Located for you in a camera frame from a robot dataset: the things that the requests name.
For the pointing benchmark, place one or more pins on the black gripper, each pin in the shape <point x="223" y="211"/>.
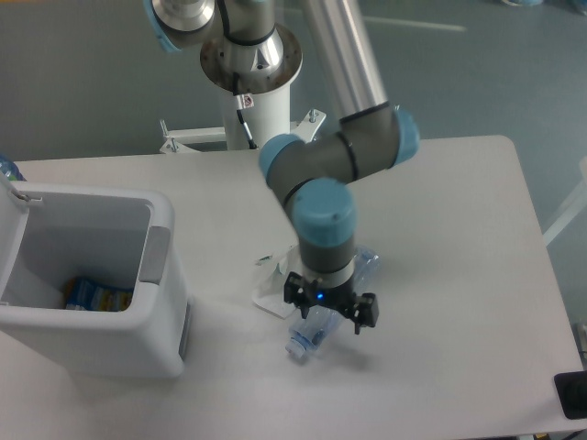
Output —
<point x="361" y="310"/>

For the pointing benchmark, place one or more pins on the clear crushed plastic bottle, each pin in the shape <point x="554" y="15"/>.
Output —
<point x="307" y="335"/>

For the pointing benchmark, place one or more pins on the white plastic wrapper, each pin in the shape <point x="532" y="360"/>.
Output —
<point x="271" y="274"/>

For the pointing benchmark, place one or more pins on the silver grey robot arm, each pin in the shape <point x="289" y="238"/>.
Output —
<point x="310" y="179"/>

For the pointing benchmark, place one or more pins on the white plastic trash can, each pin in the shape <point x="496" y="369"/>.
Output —
<point x="51" y="234"/>

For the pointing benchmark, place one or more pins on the blue yellow snack packet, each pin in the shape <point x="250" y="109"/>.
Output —
<point x="85" y="294"/>

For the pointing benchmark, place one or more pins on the black device at table edge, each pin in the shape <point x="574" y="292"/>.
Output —
<point x="571" y="388"/>

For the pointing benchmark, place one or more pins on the blue capped bottle behind bin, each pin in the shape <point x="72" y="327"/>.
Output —
<point x="11" y="170"/>

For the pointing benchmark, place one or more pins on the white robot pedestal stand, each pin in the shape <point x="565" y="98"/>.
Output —
<point x="257" y="110"/>

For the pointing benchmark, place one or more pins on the white frame at right edge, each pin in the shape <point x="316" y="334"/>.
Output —
<point x="571" y="206"/>

